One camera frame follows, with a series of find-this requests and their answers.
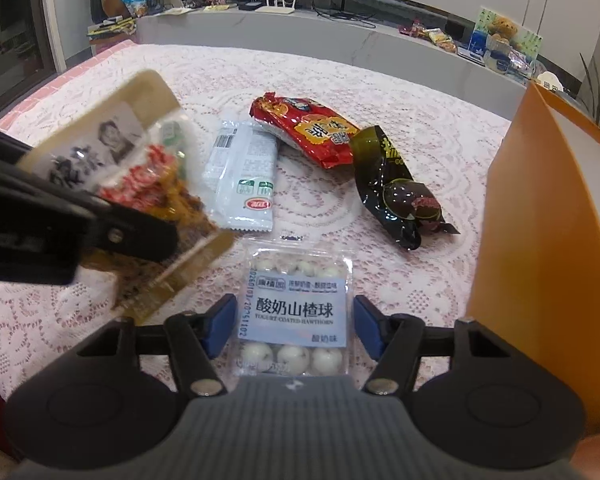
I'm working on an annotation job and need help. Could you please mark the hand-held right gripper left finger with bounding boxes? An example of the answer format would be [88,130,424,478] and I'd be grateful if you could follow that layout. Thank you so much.
[75,294,238,396]

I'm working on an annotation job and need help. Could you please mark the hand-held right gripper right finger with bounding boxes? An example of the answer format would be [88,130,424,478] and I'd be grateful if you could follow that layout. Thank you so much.
[354,295,526,395]

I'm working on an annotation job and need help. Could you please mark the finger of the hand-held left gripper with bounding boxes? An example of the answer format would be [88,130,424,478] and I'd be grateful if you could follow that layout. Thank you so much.
[0,125,33,163]
[80,199,179,263]

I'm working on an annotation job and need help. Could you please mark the kraft-edged spicy snack packet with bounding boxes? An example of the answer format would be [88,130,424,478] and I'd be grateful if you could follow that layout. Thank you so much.
[19,69,236,328]

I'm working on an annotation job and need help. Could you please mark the clear pack of white balls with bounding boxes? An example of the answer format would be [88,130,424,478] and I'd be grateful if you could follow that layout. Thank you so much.
[234,245,357,380]

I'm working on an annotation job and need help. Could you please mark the green white snack packet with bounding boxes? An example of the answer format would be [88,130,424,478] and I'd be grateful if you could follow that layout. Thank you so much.
[202,120,279,233]

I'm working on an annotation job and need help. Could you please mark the black snack packet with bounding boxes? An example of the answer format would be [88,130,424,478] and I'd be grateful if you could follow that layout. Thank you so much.
[349,125,461,251]

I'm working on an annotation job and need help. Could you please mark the orange cardboard box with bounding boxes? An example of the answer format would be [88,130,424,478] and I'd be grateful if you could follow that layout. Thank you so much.
[467,81,600,428]

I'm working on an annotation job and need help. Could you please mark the red snack packet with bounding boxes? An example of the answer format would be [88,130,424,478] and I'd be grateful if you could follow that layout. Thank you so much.
[250,91,361,171]

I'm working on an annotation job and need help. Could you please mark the blue white jar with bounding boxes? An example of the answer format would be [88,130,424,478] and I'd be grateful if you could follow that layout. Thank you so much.
[485,50,511,73]

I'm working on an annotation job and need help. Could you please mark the assorted small snack packets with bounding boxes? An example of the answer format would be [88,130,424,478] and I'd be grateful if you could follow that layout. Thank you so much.
[397,20,461,53]

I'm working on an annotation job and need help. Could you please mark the blue box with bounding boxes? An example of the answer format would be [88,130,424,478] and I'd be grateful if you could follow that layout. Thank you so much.
[467,30,488,58]

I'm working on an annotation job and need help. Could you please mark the white round device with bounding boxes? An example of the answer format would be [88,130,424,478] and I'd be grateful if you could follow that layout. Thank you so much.
[535,72,566,93]

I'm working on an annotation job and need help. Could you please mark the teddy bear in box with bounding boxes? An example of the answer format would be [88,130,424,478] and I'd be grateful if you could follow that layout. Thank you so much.
[475,7,543,56]

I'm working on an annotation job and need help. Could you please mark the brown teddy bear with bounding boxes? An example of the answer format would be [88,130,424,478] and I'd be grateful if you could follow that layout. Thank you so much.
[487,16,520,43]

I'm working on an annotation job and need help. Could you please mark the black cables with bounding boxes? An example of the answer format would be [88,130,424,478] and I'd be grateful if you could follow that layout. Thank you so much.
[312,0,376,28]

